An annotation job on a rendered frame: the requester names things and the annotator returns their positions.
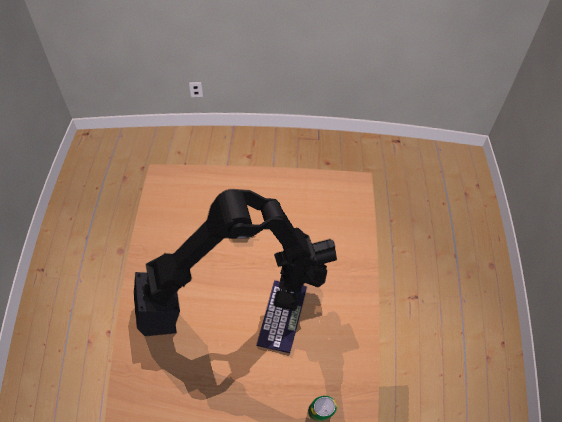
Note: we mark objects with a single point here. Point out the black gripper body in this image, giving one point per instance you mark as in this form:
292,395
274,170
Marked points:
284,299

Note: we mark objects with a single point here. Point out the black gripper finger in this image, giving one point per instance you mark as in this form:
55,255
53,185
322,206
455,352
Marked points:
282,283

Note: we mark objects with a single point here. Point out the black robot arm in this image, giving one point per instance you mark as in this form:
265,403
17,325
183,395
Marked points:
229,216

